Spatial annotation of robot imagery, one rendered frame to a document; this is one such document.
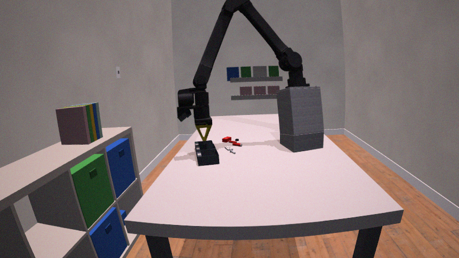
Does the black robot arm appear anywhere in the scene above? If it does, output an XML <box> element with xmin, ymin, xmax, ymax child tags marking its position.
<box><xmin>177</xmin><ymin>0</ymin><xmax>310</xmax><ymax>122</ymax></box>

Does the dark grey open-top bin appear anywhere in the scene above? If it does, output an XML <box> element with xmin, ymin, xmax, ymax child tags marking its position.
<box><xmin>195</xmin><ymin>140</ymin><xmax>220</xmax><ymax>166</ymax></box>

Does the red nine-volt battery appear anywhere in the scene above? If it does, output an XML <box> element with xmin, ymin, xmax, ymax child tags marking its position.
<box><xmin>222</xmin><ymin>137</ymin><xmax>232</xmax><ymax>143</ymax></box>

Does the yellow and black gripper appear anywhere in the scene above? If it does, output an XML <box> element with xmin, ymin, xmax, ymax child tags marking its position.
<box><xmin>194</xmin><ymin>105</ymin><xmax>212</xmax><ymax>141</ymax></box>

